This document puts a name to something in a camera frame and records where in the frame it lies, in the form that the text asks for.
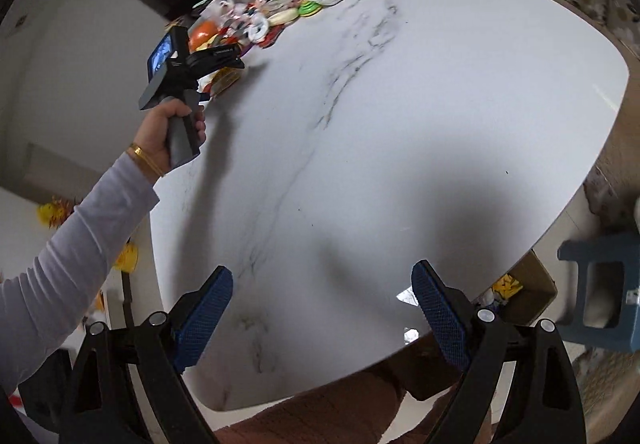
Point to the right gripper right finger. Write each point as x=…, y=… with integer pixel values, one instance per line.
x=543, y=404

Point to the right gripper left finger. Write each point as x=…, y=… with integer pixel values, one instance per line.
x=102, y=406

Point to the left forearm grey sleeve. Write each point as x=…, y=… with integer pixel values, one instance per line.
x=43, y=305

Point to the person's left hand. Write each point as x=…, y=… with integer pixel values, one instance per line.
x=152, y=134

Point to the orange ball toy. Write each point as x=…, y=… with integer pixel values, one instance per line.
x=201, y=34

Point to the brown cardboard box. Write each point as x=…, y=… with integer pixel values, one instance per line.
x=539, y=290

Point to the yellow snack wrapper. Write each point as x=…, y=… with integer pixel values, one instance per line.
x=506, y=287

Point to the green round toy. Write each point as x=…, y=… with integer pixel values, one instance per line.
x=308, y=8

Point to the blue plastic stool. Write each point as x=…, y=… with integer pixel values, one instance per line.
x=606, y=312

